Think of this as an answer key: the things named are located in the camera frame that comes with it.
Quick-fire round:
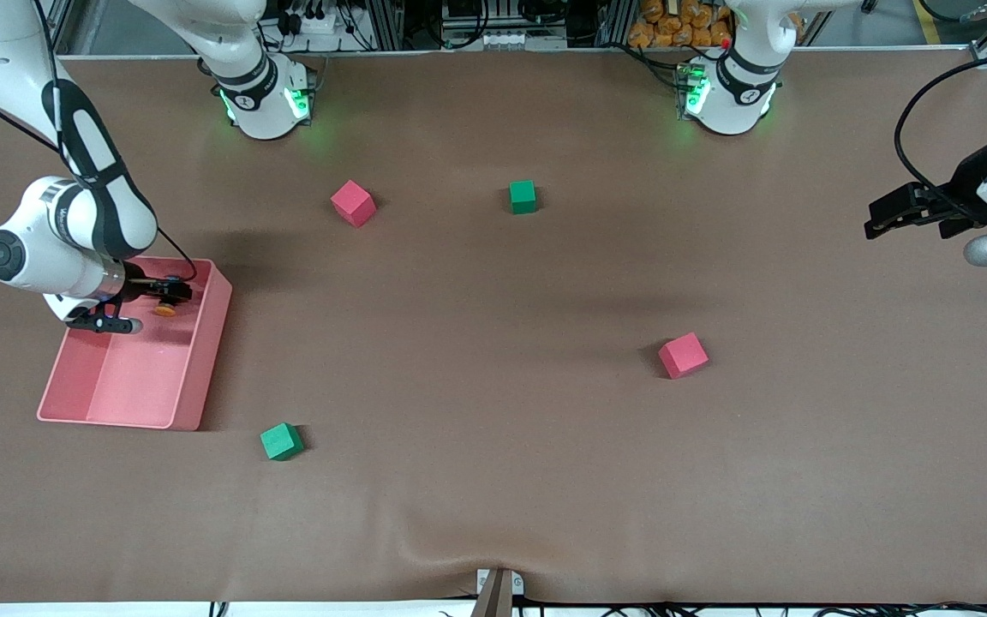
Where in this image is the orange capped black button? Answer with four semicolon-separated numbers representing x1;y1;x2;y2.
155;273;186;319

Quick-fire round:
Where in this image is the pink plastic bin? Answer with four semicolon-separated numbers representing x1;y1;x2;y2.
37;255;234;432

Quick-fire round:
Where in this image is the brown camera pole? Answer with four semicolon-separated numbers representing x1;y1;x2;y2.
470;572;515;617

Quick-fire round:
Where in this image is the pile of orange items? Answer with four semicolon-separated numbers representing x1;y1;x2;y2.
628;0;733;49

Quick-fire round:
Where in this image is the grey metal bracket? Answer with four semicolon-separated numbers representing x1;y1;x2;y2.
476;568;525;596

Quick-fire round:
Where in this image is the white power strip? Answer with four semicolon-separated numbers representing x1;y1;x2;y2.
275;0;349;35

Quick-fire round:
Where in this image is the brown table mat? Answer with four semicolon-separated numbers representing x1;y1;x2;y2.
0;47;987;604

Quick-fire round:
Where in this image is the white terminal block row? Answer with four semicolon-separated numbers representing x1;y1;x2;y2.
442;30;569;51

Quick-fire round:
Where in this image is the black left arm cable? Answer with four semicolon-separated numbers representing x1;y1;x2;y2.
894;45;987;224

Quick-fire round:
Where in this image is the red foam cube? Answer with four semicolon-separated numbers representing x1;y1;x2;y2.
658;332;709;380
330;180;377;229

